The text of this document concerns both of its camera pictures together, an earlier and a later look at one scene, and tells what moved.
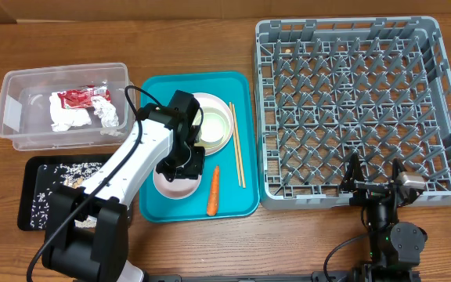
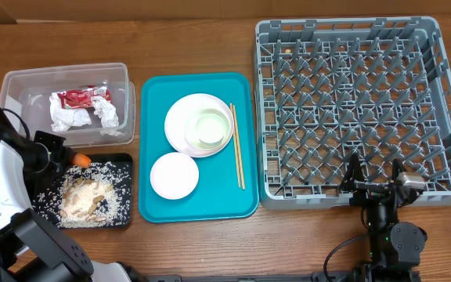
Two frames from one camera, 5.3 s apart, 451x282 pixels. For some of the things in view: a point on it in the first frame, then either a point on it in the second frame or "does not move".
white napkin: x=63 y=117 does not move
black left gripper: x=192 y=171 to x=59 y=164
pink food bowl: x=176 y=188 does not move
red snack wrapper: x=83 y=96 does not move
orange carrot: x=212 y=206 to x=81 y=160
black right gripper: x=365 y=192 does not move
